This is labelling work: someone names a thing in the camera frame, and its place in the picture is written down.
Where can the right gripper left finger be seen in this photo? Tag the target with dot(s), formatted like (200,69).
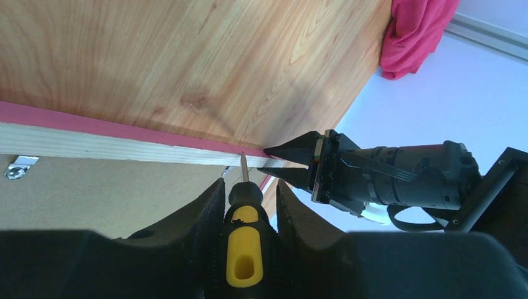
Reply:
(168,259)

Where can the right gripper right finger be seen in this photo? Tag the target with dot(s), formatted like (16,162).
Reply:
(329,263)

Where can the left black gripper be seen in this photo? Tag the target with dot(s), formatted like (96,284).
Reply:
(326,178)

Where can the yellow black screwdriver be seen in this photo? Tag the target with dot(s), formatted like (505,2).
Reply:
(245,243)

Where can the pink picture frame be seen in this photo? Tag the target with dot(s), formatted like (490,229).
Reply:
(63,171)

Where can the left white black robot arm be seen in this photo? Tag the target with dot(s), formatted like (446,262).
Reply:
(424,188)

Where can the magenta cloth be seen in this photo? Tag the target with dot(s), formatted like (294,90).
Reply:
(413,33)

